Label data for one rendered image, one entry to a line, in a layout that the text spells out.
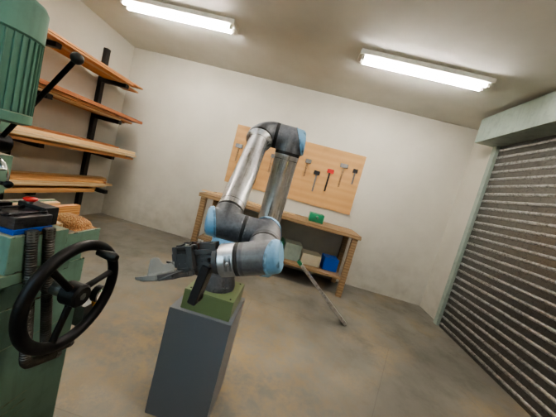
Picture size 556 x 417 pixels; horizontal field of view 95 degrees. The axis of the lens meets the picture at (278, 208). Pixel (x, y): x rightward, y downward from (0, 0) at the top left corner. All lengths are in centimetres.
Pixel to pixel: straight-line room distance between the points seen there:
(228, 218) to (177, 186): 366
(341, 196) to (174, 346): 314
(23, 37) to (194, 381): 137
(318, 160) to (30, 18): 345
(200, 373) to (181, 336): 20
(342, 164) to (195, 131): 232
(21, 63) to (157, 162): 370
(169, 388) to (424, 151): 402
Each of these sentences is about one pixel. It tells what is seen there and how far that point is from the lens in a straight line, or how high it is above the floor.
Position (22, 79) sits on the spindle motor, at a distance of 97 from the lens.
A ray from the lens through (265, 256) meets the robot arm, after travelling 64.
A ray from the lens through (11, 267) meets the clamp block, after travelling 84.
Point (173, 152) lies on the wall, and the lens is 447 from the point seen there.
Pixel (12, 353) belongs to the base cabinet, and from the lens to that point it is 113.
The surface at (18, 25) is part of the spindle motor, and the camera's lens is 97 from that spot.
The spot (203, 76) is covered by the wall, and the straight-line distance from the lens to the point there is 456.
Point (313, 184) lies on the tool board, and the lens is 391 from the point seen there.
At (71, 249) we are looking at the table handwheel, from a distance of 79.
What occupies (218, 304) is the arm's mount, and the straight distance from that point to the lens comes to 129.
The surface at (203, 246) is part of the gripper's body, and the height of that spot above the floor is 101.
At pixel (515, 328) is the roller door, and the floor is 53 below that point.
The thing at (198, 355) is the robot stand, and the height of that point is 37.
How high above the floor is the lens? 122
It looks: 5 degrees down
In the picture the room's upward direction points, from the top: 15 degrees clockwise
